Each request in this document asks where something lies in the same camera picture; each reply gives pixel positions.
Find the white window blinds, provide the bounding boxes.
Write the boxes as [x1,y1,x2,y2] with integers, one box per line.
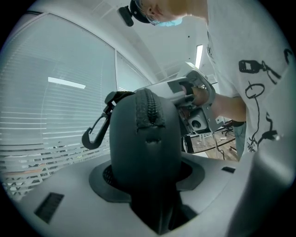
[0,12,153,200]

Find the grey trousers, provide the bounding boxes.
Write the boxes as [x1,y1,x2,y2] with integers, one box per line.
[232,120,247,162]

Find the black plastic snap hook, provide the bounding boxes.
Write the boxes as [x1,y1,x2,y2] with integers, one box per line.
[81,99,116,150]

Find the black office chair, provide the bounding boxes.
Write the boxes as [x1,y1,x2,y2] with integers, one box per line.
[222,119,234,137]

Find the person's head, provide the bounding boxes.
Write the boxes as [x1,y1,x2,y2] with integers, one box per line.
[140,0,210,26]

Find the white printed t-shirt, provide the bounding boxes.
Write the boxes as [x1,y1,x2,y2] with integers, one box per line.
[189,0,293,162]

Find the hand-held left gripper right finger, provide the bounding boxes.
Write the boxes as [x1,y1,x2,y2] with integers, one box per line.
[177,152,254,217]

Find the long ceiling light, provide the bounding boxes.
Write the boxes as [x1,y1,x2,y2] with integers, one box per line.
[195,44,204,68]

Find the thin white cable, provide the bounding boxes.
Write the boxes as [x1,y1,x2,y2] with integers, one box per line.
[211,131,226,161]

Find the black zippered glasses case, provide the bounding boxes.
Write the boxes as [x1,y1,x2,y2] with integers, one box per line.
[105,89,183,235]

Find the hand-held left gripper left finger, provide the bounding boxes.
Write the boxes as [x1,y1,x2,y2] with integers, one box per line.
[4,155,160,237]

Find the blue face mask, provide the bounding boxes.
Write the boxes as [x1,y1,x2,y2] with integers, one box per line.
[154,18,185,28]

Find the person's right hand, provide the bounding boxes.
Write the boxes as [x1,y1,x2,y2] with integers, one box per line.
[181,84,208,105]

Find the black head camera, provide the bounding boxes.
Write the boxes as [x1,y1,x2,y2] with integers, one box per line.
[117,6,135,27]

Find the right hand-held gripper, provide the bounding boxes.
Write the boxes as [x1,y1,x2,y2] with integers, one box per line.
[134,69,223,135]

